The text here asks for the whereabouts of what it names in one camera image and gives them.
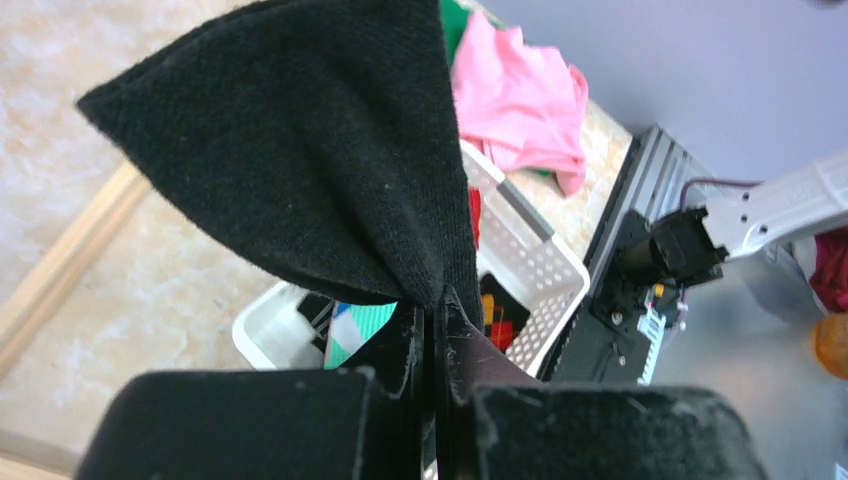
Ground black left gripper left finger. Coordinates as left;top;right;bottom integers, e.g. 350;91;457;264
76;303;424;479

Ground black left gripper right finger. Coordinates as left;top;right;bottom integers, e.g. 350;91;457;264
433;288;767;479

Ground teal patterned sock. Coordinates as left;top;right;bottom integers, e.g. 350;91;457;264
324;303;397;369

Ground black argyle sock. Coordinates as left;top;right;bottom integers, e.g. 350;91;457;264
479;273;530;352

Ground black white striped sock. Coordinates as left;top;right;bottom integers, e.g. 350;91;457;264
297;293;336;348

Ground white perforated plastic basket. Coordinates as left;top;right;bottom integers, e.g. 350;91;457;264
231;142;590;377

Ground wooden drying rack frame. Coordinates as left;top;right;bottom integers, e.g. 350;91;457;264
1;162;151;479

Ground red sock with cat face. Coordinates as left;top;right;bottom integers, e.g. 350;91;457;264
467;187;482;250

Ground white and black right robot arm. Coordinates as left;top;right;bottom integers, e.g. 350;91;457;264
616;150;847;288

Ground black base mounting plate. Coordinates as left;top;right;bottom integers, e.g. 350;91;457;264
539;210;680;385

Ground pink cloth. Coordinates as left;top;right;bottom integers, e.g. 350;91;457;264
451;12;589;196

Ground orange plastic bottle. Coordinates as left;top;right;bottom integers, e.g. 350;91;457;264
812;313;847;380

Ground red and pink clothes pile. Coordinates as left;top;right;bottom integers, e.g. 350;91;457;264
791;226;847;313

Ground green cloth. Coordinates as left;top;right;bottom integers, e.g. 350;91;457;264
439;0;504;66

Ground white slotted cable duct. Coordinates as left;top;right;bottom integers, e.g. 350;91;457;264
637;308;666;385

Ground aluminium rail frame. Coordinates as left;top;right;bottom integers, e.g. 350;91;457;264
584;125;712;284

